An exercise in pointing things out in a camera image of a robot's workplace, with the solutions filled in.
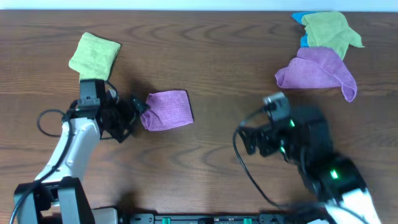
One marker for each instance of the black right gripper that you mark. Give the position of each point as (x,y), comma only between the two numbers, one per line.
(262,132)

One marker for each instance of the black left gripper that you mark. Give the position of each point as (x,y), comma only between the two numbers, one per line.
(125,116)

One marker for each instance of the purple cloth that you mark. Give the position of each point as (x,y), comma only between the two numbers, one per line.
(316,68)
(167,110)

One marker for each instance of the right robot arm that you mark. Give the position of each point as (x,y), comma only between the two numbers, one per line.
(303,139)

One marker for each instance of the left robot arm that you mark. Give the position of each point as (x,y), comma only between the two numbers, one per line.
(56,195)

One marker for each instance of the folded green cloth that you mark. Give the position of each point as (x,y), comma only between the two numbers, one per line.
(94,57)

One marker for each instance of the crumpled green cloth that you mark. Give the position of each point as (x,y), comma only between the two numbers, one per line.
(330,29)

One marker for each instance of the blue cloth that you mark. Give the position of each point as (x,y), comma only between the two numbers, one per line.
(300,17)

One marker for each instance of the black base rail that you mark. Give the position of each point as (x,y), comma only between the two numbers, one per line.
(202,218)

